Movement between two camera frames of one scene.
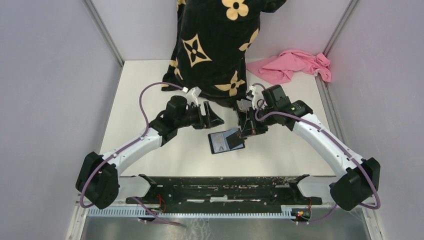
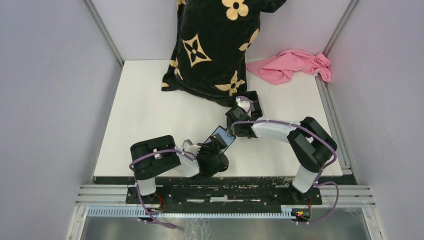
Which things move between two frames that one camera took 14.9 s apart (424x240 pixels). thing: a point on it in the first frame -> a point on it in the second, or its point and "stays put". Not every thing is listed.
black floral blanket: x=213 y=39 stays put
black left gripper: x=210 y=120 -> x=211 y=147
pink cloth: x=278 y=69 stays put
